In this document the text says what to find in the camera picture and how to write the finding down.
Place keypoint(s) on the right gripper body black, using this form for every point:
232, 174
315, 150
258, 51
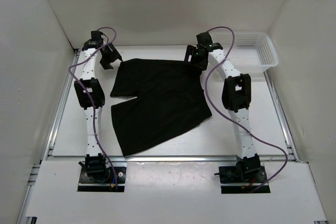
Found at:
197, 61

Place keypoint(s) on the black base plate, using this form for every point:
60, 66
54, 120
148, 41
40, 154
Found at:
232, 183
103, 183

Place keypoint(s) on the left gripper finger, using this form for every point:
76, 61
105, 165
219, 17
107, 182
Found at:
115, 55
106, 65

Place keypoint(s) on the black shorts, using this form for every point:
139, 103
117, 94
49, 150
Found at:
165, 100

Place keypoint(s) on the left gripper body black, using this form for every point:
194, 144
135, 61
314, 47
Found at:
109, 54

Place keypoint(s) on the white plastic mesh basket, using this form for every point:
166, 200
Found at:
252, 52

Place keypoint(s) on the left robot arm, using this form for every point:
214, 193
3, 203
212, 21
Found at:
91, 98

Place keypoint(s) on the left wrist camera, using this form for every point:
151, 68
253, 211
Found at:
97, 39

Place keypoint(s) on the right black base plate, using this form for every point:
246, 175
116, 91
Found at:
232, 183

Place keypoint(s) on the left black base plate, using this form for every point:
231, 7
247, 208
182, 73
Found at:
103, 183

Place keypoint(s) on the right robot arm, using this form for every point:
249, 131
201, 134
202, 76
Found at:
236, 98

